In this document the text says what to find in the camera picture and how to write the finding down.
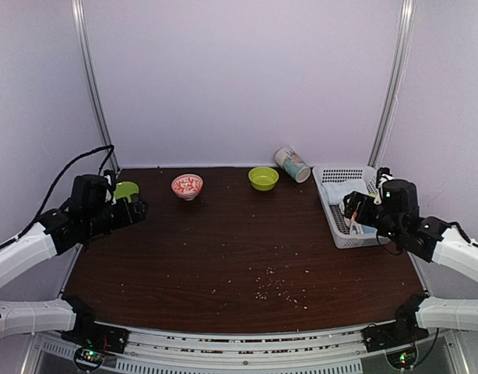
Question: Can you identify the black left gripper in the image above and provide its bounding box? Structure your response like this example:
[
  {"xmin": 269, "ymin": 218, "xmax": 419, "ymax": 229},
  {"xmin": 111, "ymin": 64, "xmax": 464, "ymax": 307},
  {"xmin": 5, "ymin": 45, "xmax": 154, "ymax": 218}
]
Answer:
[{"xmin": 83, "ymin": 192, "xmax": 148, "ymax": 238}]

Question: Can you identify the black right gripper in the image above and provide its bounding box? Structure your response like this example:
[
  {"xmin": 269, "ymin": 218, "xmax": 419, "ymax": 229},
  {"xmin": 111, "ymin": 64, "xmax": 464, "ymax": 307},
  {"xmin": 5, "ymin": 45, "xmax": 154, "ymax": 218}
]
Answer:
[{"xmin": 344, "ymin": 191, "xmax": 402, "ymax": 245}]

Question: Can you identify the white perforated plastic basket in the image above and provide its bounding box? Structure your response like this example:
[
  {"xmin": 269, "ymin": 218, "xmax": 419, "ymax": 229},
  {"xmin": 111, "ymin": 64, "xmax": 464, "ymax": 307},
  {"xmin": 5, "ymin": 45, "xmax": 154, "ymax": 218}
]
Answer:
[{"xmin": 312, "ymin": 166, "xmax": 389, "ymax": 249}]

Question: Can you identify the blue mickey dotted towel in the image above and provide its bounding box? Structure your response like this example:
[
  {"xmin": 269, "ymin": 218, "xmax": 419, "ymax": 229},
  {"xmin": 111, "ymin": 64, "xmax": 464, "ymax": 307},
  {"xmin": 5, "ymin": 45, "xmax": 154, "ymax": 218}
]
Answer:
[{"xmin": 344, "ymin": 218, "xmax": 376, "ymax": 235}]

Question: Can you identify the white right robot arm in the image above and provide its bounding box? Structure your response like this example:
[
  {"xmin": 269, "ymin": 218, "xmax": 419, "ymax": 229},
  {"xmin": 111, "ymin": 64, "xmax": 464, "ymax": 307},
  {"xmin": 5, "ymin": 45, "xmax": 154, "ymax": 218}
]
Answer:
[{"xmin": 343, "ymin": 178, "xmax": 478, "ymax": 344}]

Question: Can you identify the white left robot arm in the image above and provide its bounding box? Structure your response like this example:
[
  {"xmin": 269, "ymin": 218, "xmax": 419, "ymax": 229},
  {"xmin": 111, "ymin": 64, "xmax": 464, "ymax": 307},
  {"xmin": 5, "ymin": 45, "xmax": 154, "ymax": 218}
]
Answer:
[{"xmin": 0, "ymin": 172, "xmax": 148, "ymax": 346}]

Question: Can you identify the green plastic plate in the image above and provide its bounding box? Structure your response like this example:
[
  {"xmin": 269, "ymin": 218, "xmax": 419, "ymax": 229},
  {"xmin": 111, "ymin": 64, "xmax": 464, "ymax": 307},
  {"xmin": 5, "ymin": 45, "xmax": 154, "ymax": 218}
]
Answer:
[{"xmin": 114, "ymin": 181, "xmax": 139, "ymax": 203}]

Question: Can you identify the light blue folded towel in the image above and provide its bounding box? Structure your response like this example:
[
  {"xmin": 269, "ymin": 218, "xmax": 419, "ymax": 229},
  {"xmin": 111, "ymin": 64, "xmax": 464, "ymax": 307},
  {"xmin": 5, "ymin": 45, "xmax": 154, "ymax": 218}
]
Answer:
[{"xmin": 322, "ymin": 179, "xmax": 368, "ymax": 205}]

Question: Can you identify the red patterned ceramic bowl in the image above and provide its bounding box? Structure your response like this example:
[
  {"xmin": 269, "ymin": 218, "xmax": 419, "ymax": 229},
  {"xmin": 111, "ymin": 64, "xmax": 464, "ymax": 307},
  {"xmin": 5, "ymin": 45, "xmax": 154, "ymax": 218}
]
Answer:
[{"xmin": 170, "ymin": 174, "xmax": 203, "ymax": 201}]

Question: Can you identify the tall illustrated ceramic cup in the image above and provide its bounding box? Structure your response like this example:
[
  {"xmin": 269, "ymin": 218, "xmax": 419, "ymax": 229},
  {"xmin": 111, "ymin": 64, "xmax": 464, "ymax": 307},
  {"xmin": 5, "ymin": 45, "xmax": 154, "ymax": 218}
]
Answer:
[{"xmin": 274, "ymin": 147, "xmax": 311, "ymax": 183}]

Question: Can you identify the green plastic bowl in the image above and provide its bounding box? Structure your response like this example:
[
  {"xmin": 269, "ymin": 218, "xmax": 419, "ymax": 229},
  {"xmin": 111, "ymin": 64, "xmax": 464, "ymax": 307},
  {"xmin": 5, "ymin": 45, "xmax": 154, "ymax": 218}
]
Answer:
[{"xmin": 248, "ymin": 167, "xmax": 279, "ymax": 192}]

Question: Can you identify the left circuit board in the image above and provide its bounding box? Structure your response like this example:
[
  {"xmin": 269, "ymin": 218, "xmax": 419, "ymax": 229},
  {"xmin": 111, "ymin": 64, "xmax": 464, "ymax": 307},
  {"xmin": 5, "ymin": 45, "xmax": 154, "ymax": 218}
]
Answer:
[{"xmin": 73, "ymin": 348, "xmax": 107, "ymax": 372}]

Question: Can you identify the circuit board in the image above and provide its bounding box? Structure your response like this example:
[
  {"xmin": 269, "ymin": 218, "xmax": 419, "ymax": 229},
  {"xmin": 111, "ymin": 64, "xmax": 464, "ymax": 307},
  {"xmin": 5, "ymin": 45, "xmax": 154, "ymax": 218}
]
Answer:
[
  {"xmin": 73, "ymin": 348, "xmax": 107, "ymax": 372},
  {"xmin": 385, "ymin": 347, "xmax": 418, "ymax": 371}
]

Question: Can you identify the right circuit board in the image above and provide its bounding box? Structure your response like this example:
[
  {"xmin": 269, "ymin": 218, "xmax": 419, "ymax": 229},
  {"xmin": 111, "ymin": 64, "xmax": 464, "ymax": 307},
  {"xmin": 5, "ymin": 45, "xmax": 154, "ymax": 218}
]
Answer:
[{"xmin": 385, "ymin": 347, "xmax": 418, "ymax": 371}]

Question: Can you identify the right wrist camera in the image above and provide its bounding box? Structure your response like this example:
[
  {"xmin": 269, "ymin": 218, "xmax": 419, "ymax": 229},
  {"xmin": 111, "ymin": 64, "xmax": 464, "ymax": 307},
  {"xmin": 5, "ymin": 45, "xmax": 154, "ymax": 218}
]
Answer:
[{"xmin": 374, "ymin": 167, "xmax": 394, "ymax": 205}]

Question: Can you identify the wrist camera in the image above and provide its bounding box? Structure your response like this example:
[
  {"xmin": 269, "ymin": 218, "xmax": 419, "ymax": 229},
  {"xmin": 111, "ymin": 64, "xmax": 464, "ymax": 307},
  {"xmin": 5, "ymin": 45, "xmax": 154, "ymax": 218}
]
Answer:
[
  {"xmin": 103, "ymin": 169, "xmax": 117, "ymax": 205},
  {"xmin": 374, "ymin": 167, "xmax": 394, "ymax": 205}
]

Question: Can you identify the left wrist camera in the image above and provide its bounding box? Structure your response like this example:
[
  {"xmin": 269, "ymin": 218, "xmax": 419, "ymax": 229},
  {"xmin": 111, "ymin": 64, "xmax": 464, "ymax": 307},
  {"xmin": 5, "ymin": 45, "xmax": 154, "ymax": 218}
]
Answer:
[{"xmin": 103, "ymin": 169, "xmax": 117, "ymax": 205}]

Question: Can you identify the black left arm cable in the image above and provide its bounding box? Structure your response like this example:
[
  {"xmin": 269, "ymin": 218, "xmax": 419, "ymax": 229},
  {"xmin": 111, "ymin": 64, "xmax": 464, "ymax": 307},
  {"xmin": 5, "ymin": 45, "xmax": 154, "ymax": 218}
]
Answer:
[{"xmin": 0, "ymin": 144, "xmax": 115, "ymax": 254}]

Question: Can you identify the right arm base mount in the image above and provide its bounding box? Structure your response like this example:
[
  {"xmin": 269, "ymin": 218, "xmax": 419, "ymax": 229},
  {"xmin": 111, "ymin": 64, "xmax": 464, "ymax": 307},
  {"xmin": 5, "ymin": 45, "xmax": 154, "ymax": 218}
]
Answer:
[{"xmin": 362, "ymin": 305, "xmax": 430, "ymax": 352}]

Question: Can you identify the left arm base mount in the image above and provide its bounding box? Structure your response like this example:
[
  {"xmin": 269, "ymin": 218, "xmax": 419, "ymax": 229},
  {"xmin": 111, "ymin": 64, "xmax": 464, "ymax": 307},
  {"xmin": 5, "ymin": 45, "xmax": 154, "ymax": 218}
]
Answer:
[{"xmin": 60, "ymin": 296, "xmax": 129, "ymax": 354}]

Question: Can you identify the front aluminium rail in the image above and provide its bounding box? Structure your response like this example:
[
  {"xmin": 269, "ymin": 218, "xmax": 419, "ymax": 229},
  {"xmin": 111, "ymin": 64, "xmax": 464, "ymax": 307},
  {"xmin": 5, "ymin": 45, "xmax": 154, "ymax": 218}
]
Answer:
[{"xmin": 20, "ymin": 307, "xmax": 469, "ymax": 374}]

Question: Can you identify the right aluminium frame post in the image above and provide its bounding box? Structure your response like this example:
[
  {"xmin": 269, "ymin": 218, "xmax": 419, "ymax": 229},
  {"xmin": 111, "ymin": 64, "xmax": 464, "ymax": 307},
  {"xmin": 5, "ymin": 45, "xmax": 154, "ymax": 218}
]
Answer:
[{"xmin": 367, "ymin": 0, "xmax": 416, "ymax": 168}]

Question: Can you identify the aluminium frame post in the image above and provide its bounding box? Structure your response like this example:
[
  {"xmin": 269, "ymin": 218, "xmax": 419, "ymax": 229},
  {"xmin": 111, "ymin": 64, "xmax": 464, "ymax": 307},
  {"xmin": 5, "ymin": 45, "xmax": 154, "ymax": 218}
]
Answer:
[
  {"xmin": 70, "ymin": 0, "xmax": 121, "ymax": 175},
  {"xmin": 367, "ymin": 0, "xmax": 416, "ymax": 168}
]

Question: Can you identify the left aluminium frame post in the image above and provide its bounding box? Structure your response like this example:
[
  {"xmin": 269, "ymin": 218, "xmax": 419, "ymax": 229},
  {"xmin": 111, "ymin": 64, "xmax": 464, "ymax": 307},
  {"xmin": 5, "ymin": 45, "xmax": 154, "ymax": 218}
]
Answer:
[{"xmin": 70, "ymin": 0, "xmax": 121, "ymax": 175}]

